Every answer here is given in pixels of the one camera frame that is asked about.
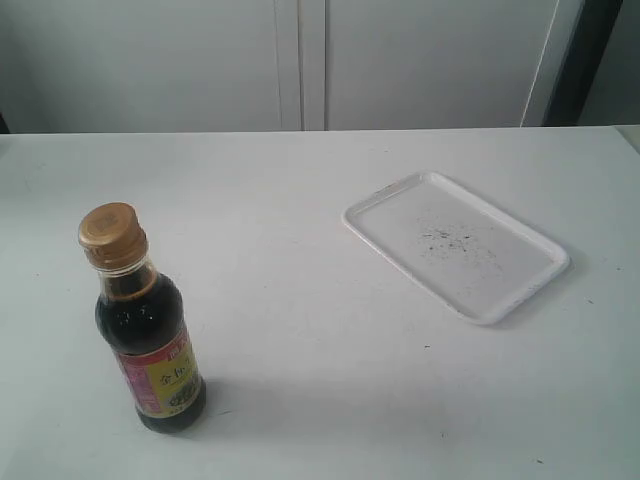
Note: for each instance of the dark soy sauce bottle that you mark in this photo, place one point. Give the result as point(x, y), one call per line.
point(139, 313)

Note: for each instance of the dark vertical post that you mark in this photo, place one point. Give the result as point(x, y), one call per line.
point(582, 59)

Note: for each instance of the white rectangular plastic tray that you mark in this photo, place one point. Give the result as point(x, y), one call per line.
point(472, 256)

